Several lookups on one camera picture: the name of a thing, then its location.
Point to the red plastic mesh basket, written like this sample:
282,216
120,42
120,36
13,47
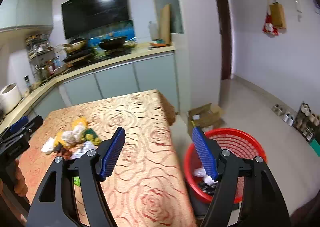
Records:
238,142

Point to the white shoes pair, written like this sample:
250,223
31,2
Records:
288,119

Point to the green snack wrapper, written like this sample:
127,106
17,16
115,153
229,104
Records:
76,181

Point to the large yellow bubble wrap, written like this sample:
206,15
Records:
82,121

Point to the rose pattern tablecloth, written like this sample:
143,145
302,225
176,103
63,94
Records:
147,186

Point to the golden pan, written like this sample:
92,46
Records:
75,45

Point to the black shoe rack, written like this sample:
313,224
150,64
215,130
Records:
306,122

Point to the red christmas stocking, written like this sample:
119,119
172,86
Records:
268,27

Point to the white cloth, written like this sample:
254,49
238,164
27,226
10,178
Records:
73,137

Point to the black range hood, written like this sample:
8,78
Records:
84,15

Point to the white paper trash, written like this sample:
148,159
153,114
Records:
201,173

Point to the dark wooden door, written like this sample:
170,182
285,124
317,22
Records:
226,38

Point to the person's left hand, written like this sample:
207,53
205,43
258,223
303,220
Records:
20,188

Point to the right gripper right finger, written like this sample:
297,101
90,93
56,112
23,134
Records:
262,202

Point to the black wok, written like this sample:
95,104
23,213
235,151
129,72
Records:
113,43

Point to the beige shoes pair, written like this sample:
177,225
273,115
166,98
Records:
278,110

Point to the white rice cooker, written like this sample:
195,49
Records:
10,98

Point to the metal spice rack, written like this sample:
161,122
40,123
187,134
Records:
41,57

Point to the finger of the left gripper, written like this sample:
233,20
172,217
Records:
31,127
14,128

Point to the wooden cutting board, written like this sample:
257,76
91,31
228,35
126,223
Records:
164,26

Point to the brown cardboard box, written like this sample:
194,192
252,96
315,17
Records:
207,117

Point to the upper wall cabinet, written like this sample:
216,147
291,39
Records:
16,14

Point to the black spice bottle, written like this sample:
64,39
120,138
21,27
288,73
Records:
28,84

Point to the kitchen base cabinets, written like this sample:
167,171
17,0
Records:
156,71

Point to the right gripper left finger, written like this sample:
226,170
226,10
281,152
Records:
54,203

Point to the white plastic jug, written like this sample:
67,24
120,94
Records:
153,30

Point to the green yellow scrub sponge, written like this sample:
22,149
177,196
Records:
91,135

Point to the stacked shoe boxes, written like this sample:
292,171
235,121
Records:
315,146

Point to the brown paper bag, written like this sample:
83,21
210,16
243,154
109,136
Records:
278,15

